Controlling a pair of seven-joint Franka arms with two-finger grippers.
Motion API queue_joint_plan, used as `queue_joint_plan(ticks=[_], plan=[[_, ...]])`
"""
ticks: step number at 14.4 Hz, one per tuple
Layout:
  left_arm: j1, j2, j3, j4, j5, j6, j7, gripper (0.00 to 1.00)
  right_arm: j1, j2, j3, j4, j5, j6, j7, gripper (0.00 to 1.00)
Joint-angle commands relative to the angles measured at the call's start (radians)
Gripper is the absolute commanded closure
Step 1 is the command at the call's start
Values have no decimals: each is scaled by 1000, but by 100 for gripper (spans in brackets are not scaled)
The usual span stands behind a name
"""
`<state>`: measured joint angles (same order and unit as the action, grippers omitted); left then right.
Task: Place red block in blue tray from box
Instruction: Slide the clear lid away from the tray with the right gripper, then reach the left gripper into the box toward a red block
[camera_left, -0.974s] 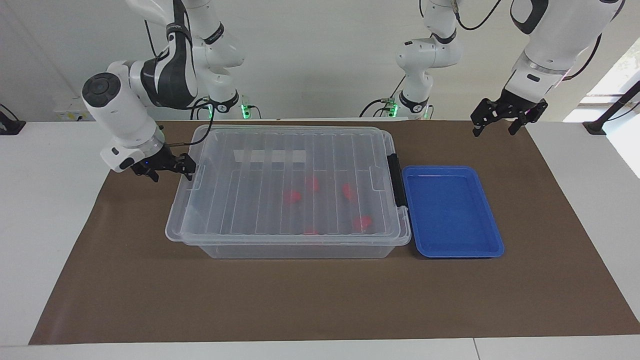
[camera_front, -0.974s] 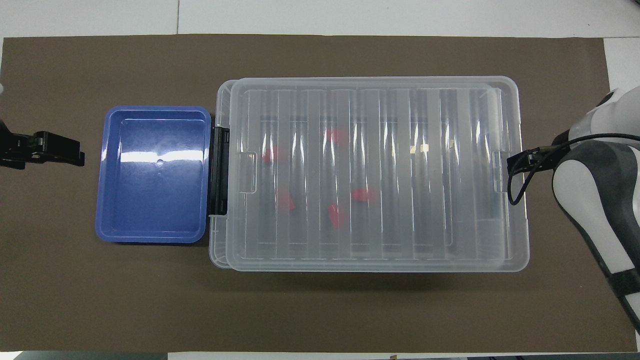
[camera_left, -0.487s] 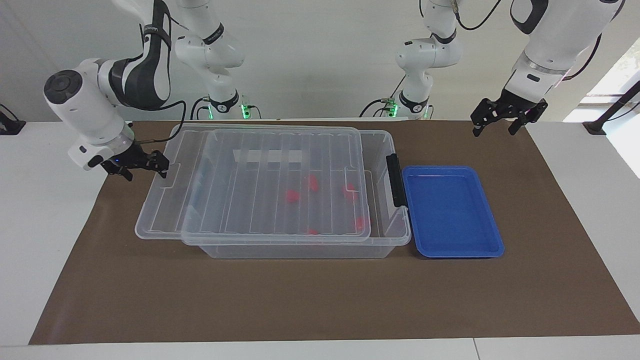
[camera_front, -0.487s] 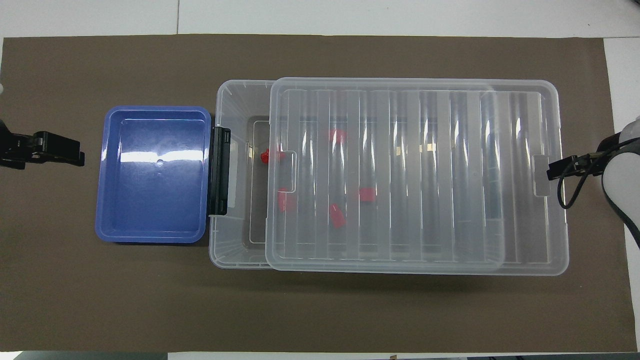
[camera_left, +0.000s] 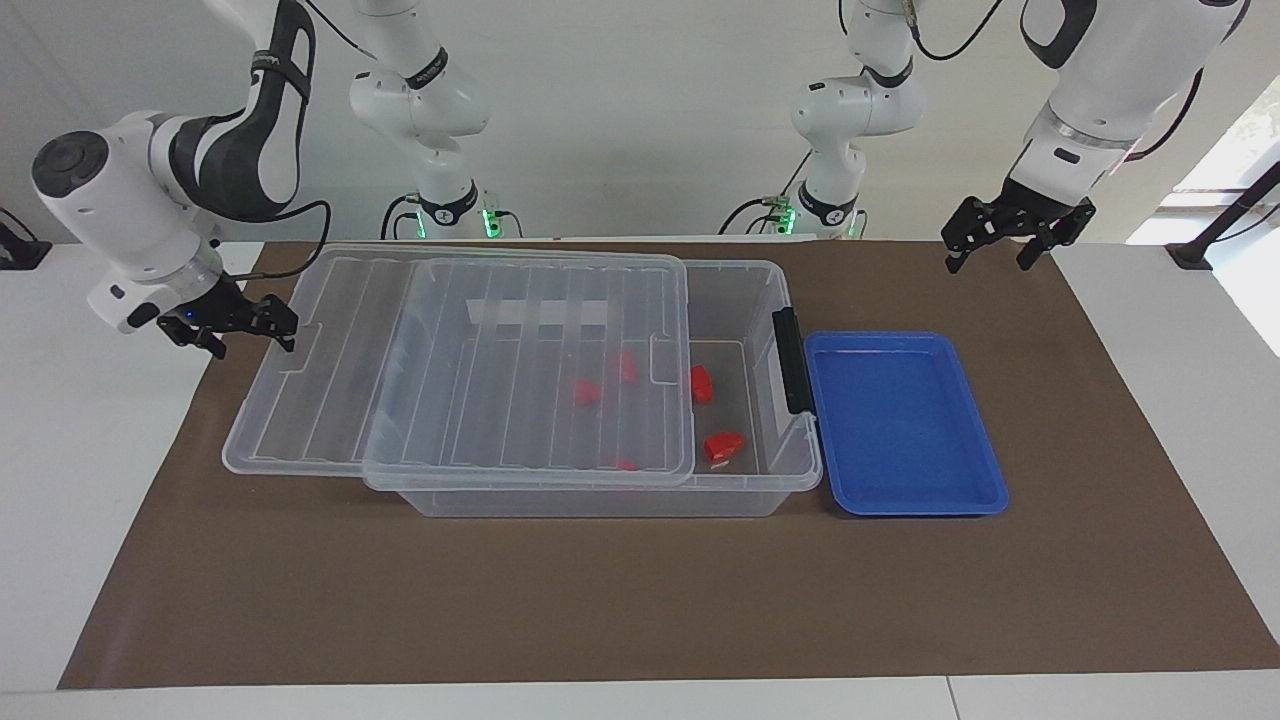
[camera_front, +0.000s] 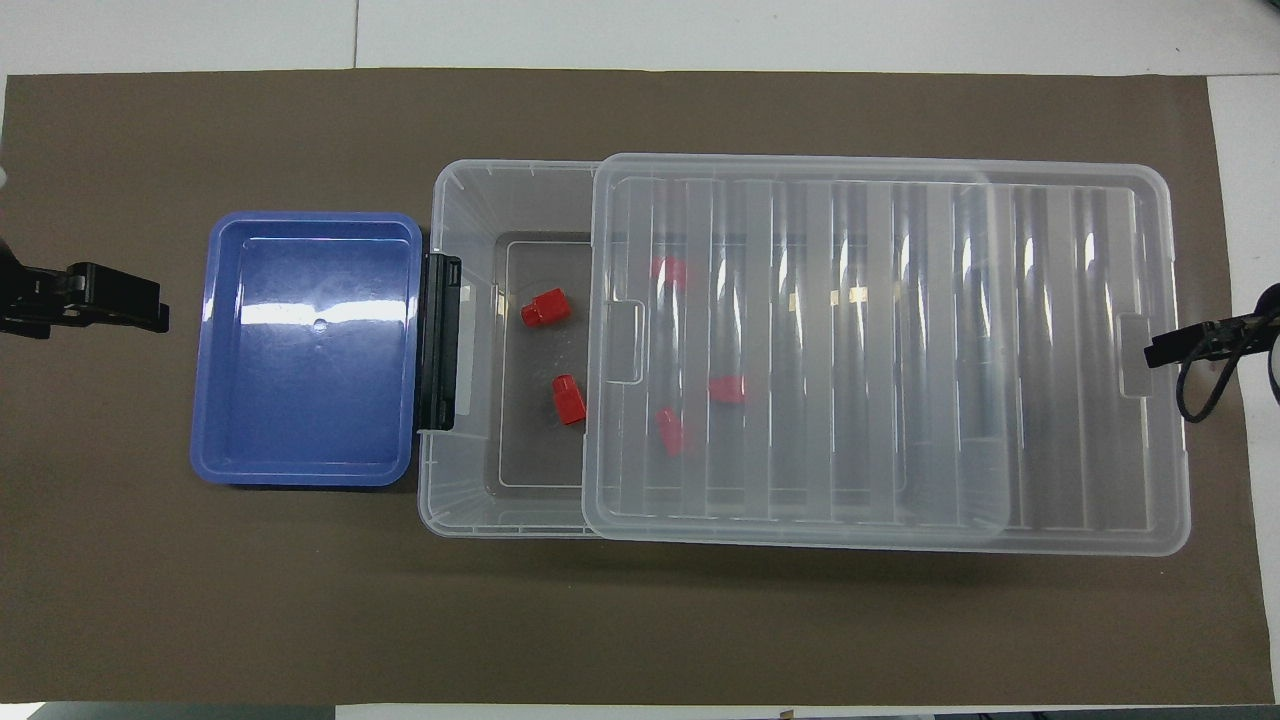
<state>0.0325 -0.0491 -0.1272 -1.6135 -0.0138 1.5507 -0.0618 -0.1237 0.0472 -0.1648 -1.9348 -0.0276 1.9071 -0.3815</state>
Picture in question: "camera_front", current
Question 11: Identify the clear ribbed box lid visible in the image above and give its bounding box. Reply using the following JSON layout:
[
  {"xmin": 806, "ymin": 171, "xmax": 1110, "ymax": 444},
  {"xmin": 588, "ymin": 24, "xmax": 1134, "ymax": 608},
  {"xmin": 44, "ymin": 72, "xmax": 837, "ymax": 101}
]
[{"xmin": 583, "ymin": 152, "xmax": 1193, "ymax": 557}]

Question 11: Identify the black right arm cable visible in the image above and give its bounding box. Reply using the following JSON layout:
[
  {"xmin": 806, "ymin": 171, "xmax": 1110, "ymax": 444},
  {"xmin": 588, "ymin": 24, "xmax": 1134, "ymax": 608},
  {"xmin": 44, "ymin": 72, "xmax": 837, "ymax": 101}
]
[{"xmin": 1176, "ymin": 338, "xmax": 1280, "ymax": 424}]

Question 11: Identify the brown table mat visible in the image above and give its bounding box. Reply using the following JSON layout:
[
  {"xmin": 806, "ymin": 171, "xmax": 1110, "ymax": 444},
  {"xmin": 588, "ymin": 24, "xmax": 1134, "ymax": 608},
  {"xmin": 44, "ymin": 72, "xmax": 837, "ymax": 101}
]
[{"xmin": 0, "ymin": 68, "xmax": 1277, "ymax": 707}]

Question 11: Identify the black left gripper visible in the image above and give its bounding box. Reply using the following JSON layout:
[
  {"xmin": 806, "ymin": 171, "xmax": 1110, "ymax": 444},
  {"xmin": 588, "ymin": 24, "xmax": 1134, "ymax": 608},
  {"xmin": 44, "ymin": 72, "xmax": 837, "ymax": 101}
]
[{"xmin": 0, "ymin": 236, "xmax": 172, "ymax": 340}]

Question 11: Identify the black box latch handle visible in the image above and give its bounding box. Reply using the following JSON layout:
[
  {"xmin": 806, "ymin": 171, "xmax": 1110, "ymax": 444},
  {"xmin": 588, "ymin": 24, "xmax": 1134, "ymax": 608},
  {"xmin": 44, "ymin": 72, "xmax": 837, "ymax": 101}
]
[{"xmin": 416, "ymin": 253, "xmax": 464, "ymax": 432}]

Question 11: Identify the clear plastic storage box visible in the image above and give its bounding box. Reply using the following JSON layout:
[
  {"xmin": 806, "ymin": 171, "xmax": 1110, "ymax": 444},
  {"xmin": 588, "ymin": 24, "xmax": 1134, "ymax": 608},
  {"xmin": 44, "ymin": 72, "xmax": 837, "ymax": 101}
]
[{"xmin": 417, "ymin": 158, "xmax": 1011, "ymax": 539}]

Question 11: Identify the blue plastic tray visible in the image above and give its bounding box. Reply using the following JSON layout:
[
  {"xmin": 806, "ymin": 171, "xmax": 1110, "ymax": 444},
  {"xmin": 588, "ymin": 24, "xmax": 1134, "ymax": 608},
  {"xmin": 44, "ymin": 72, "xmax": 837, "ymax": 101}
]
[{"xmin": 190, "ymin": 211, "xmax": 424, "ymax": 488}]

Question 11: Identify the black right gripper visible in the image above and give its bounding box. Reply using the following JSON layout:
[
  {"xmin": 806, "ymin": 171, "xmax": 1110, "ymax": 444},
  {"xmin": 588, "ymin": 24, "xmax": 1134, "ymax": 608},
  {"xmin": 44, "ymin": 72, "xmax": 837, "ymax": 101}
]
[{"xmin": 1144, "ymin": 284, "xmax": 1280, "ymax": 370}]

